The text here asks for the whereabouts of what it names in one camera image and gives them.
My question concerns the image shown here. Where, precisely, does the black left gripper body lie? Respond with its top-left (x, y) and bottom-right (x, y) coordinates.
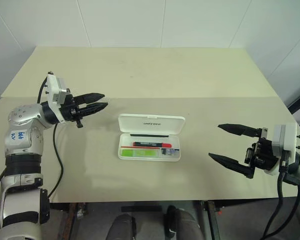
top-left (59, 93), bottom-right (88, 129)

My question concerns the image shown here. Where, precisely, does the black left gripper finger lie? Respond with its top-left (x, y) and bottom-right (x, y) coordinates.
top-left (73, 92), bottom-right (106, 105)
top-left (78, 101), bottom-right (109, 118)

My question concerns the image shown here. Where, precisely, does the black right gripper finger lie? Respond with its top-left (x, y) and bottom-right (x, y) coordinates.
top-left (217, 123), bottom-right (269, 138)
top-left (207, 152), bottom-right (256, 180)

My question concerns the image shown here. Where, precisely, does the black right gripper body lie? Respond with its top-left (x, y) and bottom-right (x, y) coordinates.
top-left (244, 137), bottom-right (279, 173)

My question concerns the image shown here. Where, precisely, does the green eraser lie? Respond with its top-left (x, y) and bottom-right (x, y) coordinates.
top-left (120, 148), bottom-right (161, 158)

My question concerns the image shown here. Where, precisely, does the black marker with red cap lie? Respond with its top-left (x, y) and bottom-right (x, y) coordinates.
top-left (132, 141), bottom-right (172, 149)

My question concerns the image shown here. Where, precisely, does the white plastic pencil case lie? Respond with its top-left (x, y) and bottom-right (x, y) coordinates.
top-left (117, 113), bottom-right (187, 163)

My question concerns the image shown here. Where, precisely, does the dark metal table leg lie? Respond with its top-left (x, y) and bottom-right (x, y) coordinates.
top-left (199, 199), bottom-right (224, 240)
top-left (59, 202), bottom-right (79, 240)

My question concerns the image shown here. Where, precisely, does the thin black pen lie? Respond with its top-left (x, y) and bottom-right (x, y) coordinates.
top-left (129, 133), bottom-right (170, 138)

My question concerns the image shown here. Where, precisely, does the dark rounded grey shape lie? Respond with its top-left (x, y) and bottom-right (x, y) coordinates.
top-left (164, 205), bottom-right (204, 240)
top-left (109, 213), bottom-right (139, 240)

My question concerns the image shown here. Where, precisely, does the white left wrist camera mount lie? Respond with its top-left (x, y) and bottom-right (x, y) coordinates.
top-left (45, 72), bottom-right (72, 124)

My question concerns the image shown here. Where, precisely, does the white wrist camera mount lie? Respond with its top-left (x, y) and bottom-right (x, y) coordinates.
top-left (263, 122), bottom-right (300, 177)
top-left (45, 72), bottom-right (72, 124)

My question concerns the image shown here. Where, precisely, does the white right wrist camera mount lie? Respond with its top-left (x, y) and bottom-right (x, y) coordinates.
top-left (263, 122), bottom-right (300, 177)

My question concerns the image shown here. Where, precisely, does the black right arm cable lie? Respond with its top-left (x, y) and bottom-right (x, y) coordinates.
top-left (261, 159), bottom-right (300, 240)

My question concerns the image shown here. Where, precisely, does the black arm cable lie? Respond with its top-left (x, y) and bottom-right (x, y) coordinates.
top-left (261, 159), bottom-right (300, 240)
top-left (0, 76), bottom-right (65, 200)

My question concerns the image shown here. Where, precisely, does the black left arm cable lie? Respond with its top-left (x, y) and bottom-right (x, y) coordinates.
top-left (0, 76), bottom-right (65, 200)

